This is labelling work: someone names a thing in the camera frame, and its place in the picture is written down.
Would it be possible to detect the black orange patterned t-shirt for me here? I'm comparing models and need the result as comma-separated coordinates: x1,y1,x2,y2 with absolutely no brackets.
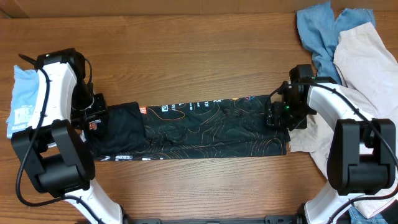
81,96,290,161

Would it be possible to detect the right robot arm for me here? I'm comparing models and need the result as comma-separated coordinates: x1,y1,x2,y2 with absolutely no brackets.
264,64,397,223

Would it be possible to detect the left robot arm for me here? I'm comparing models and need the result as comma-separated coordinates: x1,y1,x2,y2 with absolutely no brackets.
11,48,131,223

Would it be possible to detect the folded light blue t-shirt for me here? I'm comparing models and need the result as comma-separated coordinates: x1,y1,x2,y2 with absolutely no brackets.
6,65,39,139

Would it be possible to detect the blue denim garment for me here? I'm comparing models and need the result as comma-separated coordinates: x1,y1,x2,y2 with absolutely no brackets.
296,1,376,85

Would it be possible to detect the beige pink garment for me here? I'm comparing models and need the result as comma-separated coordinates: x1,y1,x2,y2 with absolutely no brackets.
288,21,398,219

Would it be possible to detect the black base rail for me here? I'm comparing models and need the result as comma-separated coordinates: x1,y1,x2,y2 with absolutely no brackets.
131,215,303,224

